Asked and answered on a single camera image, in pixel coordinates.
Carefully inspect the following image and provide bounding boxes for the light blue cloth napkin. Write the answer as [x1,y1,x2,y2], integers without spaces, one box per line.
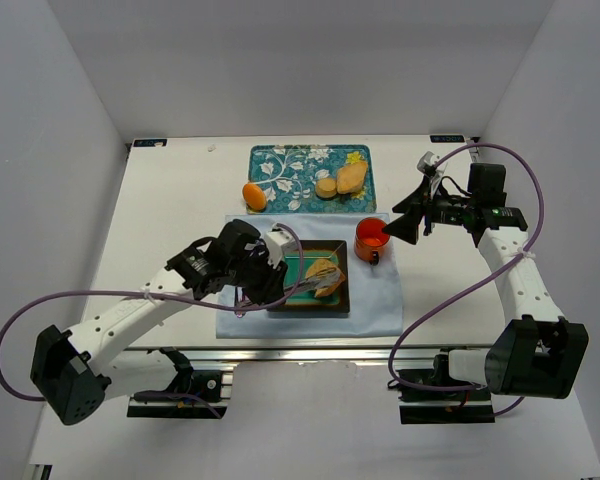
[216,214,403,339]

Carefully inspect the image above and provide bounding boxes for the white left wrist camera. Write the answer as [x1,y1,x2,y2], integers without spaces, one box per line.
[263,223,301,268]

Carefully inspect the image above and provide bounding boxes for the blue corner label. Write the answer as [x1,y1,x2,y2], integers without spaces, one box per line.
[429,134,466,144]
[132,138,167,148]

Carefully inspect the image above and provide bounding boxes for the brown bread slice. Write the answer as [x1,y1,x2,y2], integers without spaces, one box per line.
[305,258,346,298]

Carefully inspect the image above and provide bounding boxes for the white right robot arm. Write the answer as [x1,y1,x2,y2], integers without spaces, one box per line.
[383,163,589,399]

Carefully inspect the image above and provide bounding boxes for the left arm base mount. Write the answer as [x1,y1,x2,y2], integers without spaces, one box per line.
[127,347,232,420]

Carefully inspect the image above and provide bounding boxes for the blue corner label right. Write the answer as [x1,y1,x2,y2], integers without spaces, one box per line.
[429,134,466,144]

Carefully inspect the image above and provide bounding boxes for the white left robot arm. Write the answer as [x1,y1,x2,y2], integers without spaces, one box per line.
[31,220,300,426]

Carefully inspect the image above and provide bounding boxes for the blue corner label left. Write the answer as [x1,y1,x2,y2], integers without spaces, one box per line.
[132,138,167,148]

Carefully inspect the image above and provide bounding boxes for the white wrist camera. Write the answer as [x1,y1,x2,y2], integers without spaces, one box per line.
[263,223,301,268]
[416,151,439,177]

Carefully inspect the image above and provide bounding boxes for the small round bread roll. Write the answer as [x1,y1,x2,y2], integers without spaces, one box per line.
[315,177,338,199]

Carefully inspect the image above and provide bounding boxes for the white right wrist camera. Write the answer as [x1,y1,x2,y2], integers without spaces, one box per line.
[416,151,439,177]

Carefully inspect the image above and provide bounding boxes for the square green black plate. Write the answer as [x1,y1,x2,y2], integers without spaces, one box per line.
[269,240,350,316]

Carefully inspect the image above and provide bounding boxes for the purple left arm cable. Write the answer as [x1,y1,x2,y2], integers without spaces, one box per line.
[0,222,305,419]

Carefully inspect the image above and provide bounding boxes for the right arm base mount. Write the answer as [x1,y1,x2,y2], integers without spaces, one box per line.
[387,354,495,425]

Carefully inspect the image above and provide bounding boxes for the white foam board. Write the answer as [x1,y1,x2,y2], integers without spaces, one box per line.
[31,362,600,479]

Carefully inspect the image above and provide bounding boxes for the orange black mug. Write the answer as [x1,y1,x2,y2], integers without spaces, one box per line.
[354,217,390,266]

